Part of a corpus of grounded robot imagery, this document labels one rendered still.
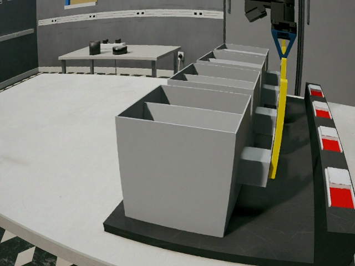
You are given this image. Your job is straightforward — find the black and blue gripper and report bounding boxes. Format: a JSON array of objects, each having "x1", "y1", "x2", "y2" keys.
[{"x1": 271, "y1": 3, "x2": 297, "y2": 60}]

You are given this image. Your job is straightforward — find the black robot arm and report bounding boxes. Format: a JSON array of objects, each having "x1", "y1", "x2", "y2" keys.
[{"x1": 245, "y1": 0, "x2": 295, "y2": 23}]

